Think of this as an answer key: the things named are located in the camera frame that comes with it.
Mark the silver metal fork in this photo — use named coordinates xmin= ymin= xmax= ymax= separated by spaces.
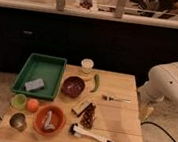
xmin=102 ymin=95 xmax=130 ymax=103

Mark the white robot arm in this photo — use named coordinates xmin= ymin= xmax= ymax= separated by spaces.
xmin=137 ymin=61 xmax=178 ymax=121

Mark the purple bowl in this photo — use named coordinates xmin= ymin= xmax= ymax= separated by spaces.
xmin=61 ymin=76 xmax=85 ymax=98

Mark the orange bowl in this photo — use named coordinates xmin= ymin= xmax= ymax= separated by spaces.
xmin=33 ymin=104 xmax=66 ymax=136

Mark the grey object in orange bowl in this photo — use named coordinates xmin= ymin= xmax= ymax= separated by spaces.
xmin=43 ymin=111 xmax=55 ymax=131

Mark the brown grape bunch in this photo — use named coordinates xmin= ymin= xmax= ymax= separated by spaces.
xmin=80 ymin=104 xmax=96 ymax=129

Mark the green pepper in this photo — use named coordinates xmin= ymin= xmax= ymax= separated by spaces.
xmin=90 ymin=74 xmax=100 ymax=92

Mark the wooden block eraser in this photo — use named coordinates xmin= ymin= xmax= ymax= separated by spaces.
xmin=71 ymin=99 xmax=91 ymax=116

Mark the white cup on saucer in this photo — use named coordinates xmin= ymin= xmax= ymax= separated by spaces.
xmin=79 ymin=58 xmax=94 ymax=81

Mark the green plastic tray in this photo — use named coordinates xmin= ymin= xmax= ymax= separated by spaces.
xmin=11 ymin=53 xmax=67 ymax=101

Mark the person in background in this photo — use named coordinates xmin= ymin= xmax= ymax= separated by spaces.
xmin=137 ymin=0 xmax=178 ymax=23

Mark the grey blue sponge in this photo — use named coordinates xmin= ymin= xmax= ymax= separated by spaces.
xmin=24 ymin=78 xmax=45 ymax=92

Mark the orange ball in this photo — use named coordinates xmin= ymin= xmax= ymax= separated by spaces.
xmin=26 ymin=98 xmax=40 ymax=112

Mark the small green cup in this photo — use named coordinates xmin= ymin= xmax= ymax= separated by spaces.
xmin=11 ymin=94 xmax=27 ymax=110

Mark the metal cup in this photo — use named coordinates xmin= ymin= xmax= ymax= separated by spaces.
xmin=9 ymin=113 xmax=27 ymax=132

